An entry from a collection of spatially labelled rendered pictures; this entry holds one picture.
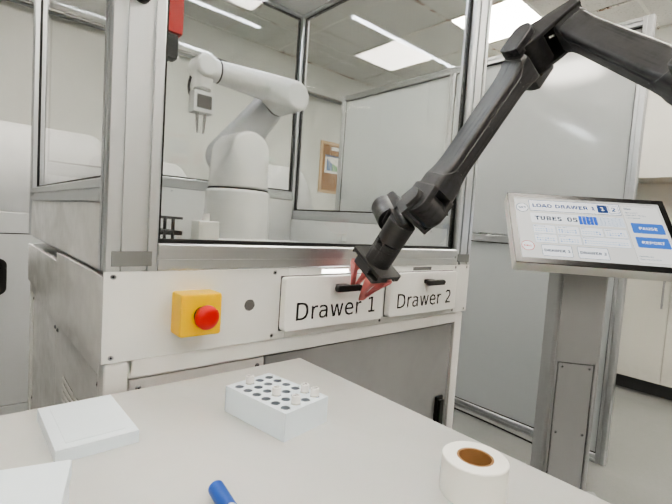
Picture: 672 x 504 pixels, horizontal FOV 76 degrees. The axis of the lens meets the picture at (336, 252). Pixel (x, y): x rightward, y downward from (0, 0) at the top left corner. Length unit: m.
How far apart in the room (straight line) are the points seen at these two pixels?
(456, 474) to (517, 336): 2.09
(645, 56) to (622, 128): 1.61
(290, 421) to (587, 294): 1.29
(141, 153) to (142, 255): 0.16
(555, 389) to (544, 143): 1.32
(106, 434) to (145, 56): 0.54
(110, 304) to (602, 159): 2.17
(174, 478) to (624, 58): 0.84
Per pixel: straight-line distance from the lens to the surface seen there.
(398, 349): 1.20
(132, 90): 0.76
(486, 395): 2.74
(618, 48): 0.87
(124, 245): 0.74
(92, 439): 0.61
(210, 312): 0.73
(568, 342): 1.71
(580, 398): 1.78
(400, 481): 0.55
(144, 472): 0.56
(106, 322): 0.76
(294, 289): 0.88
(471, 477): 0.51
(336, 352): 1.03
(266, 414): 0.61
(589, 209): 1.73
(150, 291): 0.76
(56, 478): 0.47
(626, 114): 2.45
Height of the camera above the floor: 1.04
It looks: 4 degrees down
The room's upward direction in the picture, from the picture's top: 4 degrees clockwise
